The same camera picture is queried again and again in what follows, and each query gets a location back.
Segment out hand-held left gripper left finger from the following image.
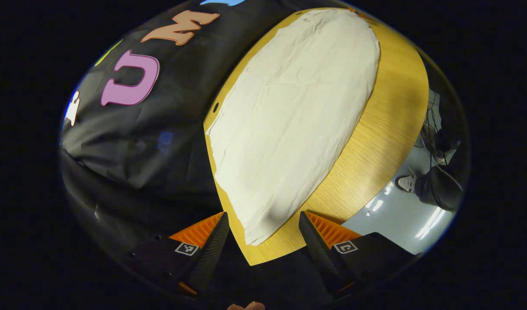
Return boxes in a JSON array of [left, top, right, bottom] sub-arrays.
[[126, 211, 231, 298]]

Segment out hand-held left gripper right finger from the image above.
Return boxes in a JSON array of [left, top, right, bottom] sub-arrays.
[[298, 210, 419, 299]]

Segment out white jeans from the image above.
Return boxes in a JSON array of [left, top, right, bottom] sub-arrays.
[[205, 9, 382, 247]]

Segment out person's white shoe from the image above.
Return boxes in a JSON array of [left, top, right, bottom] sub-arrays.
[[395, 174, 419, 193]]

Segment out black backdrop cloth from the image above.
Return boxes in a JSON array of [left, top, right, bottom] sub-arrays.
[[59, 0, 350, 304]]

